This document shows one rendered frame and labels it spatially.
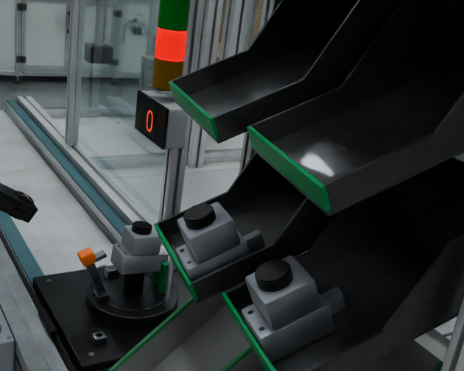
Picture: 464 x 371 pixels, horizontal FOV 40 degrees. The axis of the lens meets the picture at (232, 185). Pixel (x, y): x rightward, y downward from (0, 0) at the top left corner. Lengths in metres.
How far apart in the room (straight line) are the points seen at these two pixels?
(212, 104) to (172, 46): 0.45
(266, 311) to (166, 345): 0.30
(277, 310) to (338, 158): 0.13
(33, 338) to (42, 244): 0.36
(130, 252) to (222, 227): 0.37
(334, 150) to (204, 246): 0.16
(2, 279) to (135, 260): 0.25
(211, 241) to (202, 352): 0.20
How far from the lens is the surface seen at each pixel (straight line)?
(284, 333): 0.52
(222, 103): 0.61
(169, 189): 1.15
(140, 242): 0.93
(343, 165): 0.48
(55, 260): 1.22
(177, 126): 1.06
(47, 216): 1.39
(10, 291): 1.06
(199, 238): 0.58
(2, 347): 0.95
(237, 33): 2.17
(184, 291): 1.05
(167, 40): 1.06
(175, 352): 0.79
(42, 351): 0.92
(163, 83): 1.07
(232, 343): 0.74
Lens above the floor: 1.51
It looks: 21 degrees down
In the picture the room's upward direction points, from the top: 8 degrees clockwise
